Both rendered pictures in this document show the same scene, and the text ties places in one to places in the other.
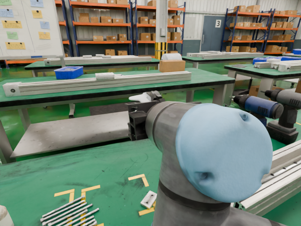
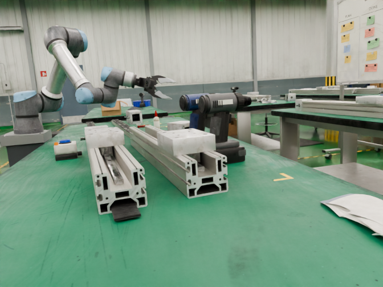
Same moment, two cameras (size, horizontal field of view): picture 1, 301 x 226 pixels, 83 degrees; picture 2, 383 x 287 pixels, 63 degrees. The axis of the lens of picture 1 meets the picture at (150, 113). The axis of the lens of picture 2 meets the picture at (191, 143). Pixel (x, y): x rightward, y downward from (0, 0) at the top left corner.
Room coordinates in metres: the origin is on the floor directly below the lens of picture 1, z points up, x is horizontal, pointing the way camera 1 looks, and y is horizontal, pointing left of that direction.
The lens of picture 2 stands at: (0.70, -1.59, 1.02)
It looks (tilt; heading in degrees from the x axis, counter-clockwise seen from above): 10 degrees down; 97
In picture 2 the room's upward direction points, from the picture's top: 4 degrees counter-clockwise
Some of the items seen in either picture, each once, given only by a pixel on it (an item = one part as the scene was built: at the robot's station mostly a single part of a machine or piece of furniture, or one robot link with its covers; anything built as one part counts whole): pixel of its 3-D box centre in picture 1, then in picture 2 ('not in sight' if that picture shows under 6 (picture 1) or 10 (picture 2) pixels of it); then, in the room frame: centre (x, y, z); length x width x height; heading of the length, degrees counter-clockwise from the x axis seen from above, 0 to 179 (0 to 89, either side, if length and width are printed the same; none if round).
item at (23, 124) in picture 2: not in sight; (28, 123); (-0.41, 0.07, 0.88); 0.15 x 0.15 x 0.10
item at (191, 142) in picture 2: not in sight; (184, 145); (0.58, -0.77, 0.87); 0.16 x 0.11 x 0.07; 116
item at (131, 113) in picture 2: not in sight; (133, 117); (0.00, 0.75, 0.83); 0.11 x 0.10 x 0.10; 22
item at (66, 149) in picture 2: not in sight; (68, 150); (0.07, -0.43, 0.81); 0.10 x 0.08 x 0.06; 26
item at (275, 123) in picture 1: (277, 113); (231, 127); (0.71, -0.58, 0.89); 0.20 x 0.08 x 0.22; 28
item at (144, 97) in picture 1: (140, 98); (166, 80); (0.40, 0.02, 1.07); 0.09 x 0.06 x 0.03; 17
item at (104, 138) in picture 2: not in sight; (104, 140); (0.30, -0.63, 0.87); 0.16 x 0.11 x 0.07; 116
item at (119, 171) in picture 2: not in sight; (105, 155); (0.30, -0.63, 0.82); 0.80 x 0.10 x 0.09; 116
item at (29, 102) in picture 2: not in sight; (27, 102); (-0.41, 0.08, 1.00); 0.13 x 0.12 x 0.14; 64
